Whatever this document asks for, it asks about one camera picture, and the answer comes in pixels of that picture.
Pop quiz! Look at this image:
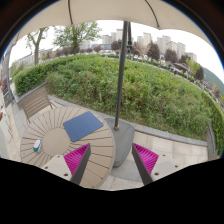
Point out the slatted outdoor chair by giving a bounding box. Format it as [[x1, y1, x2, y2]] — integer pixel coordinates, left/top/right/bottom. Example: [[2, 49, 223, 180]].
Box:
[[20, 84, 55, 121]]

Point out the blue mouse pad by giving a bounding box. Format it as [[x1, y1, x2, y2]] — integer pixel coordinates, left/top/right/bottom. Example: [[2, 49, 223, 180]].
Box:
[[63, 111, 103, 142]]

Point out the white and teal mouse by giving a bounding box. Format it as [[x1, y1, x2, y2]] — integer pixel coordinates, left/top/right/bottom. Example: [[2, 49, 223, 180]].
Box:
[[33, 139, 41, 152]]

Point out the green hedge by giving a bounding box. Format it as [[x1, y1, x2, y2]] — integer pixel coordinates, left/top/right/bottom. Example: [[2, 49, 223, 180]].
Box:
[[13, 55, 224, 151]]

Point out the grey umbrella base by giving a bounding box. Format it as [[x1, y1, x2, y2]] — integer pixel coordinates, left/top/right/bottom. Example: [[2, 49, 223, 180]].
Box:
[[105, 118, 135, 168]]

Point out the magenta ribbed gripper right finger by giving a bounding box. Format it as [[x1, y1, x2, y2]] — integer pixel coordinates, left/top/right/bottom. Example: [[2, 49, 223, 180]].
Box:
[[131, 142, 183, 186]]

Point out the round slatted wooden table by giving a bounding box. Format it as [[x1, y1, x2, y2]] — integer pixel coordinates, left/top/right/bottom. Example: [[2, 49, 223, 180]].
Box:
[[20, 107, 116, 189]]

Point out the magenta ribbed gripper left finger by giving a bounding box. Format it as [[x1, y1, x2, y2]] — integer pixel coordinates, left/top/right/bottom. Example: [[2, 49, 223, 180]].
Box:
[[42, 143, 92, 186]]

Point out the beige patio umbrella canopy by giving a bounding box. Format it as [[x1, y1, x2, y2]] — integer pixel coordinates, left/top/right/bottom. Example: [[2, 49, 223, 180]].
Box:
[[13, 0, 212, 45]]

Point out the dark umbrella pole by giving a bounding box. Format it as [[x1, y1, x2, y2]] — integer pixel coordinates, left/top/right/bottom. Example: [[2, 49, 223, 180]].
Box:
[[114, 21, 128, 131]]

